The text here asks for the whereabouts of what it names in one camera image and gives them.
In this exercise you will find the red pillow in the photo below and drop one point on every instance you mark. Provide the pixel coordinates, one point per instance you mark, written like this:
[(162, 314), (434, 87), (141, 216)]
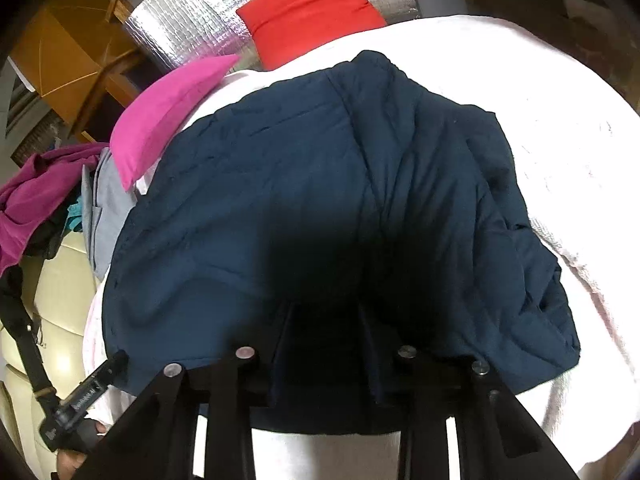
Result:
[(310, 10)]

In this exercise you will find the magenta pink pillow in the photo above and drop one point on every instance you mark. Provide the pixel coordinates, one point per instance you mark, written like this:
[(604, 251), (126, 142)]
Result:
[(160, 115)]

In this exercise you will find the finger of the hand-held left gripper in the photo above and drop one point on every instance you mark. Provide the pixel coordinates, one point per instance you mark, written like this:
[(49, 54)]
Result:
[(110, 367)]

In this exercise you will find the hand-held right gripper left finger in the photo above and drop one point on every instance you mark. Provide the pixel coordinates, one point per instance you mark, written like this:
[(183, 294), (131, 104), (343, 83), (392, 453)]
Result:
[(287, 350)]

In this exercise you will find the grey cloth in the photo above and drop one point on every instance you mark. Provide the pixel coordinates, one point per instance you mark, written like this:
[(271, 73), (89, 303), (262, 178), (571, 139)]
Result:
[(107, 210)]

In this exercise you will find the pale pink fleece blanket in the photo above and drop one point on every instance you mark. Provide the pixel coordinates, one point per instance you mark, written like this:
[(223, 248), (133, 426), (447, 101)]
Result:
[(565, 110)]

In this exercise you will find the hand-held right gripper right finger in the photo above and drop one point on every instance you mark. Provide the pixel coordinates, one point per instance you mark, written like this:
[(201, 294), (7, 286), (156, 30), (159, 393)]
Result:
[(372, 350)]

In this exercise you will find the cream leather sofa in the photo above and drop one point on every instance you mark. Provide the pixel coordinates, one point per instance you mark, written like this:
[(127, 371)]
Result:
[(60, 300)]

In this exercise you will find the person's left hand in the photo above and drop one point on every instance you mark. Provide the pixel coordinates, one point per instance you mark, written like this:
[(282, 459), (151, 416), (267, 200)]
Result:
[(87, 435)]

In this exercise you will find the magenta cloth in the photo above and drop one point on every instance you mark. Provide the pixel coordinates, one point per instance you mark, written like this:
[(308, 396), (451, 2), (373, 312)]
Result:
[(35, 200)]

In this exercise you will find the silver foil insulation mat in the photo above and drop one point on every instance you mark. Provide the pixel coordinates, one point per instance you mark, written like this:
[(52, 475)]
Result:
[(185, 25)]

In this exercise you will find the yellow wooden furniture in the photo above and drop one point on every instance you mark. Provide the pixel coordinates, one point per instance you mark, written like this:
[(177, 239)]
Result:
[(65, 50)]

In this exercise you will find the navy blue padded jacket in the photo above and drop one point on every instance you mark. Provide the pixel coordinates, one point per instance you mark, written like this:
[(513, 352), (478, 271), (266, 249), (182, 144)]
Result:
[(300, 170)]

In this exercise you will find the teal cloth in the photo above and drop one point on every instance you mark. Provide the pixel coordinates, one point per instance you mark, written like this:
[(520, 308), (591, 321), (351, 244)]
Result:
[(74, 217)]

